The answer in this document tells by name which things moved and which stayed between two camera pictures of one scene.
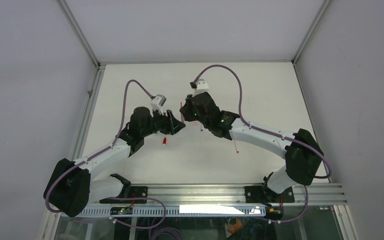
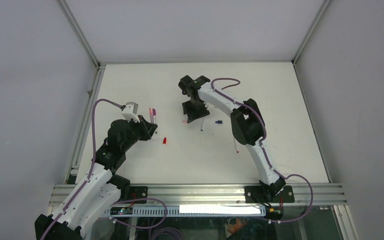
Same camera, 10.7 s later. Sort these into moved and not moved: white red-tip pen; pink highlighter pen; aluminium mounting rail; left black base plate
Moved: pink highlighter pen
Not moved: aluminium mounting rail; white red-tip pen; left black base plate
